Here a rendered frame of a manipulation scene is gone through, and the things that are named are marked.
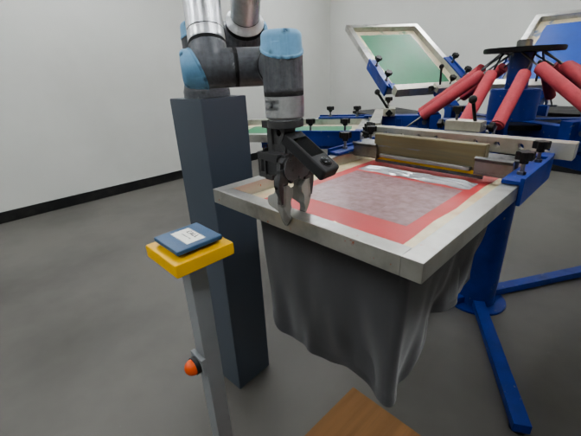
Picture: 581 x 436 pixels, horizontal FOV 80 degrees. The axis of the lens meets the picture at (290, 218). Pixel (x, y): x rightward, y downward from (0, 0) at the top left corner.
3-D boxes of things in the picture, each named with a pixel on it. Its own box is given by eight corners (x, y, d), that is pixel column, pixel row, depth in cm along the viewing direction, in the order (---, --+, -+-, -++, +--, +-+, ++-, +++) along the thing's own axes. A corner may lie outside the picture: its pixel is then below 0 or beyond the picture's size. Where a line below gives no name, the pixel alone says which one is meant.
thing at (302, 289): (392, 414, 81) (408, 252, 64) (265, 325, 111) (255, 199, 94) (399, 406, 83) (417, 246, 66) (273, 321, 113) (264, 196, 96)
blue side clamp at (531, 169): (519, 206, 84) (525, 178, 81) (496, 201, 88) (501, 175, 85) (548, 178, 103) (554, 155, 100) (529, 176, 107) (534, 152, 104)
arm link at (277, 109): (312, 94, 65) (280, 98, 60) (312, 119, 67) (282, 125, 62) (284, 93, 70) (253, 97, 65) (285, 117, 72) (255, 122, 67)
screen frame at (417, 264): (421, 285, 54) (424, 263, 52) (214, 201, 93) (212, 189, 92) (545, 173, 104) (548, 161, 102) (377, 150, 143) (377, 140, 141)
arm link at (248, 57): (232, 48, 74) (237, 43, 64) (283, 47, 77) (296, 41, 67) (236, 87, 77) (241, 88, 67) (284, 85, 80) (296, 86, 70)
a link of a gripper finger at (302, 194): (296, 208, 81) (289, 171, 76) (315, 214, 77) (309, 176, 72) (286, 214, 79) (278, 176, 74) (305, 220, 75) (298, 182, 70)
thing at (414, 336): (397, 406, 82) (414, 247, 65) (382, 396, 84) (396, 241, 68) (471, 313, 111) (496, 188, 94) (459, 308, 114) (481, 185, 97)
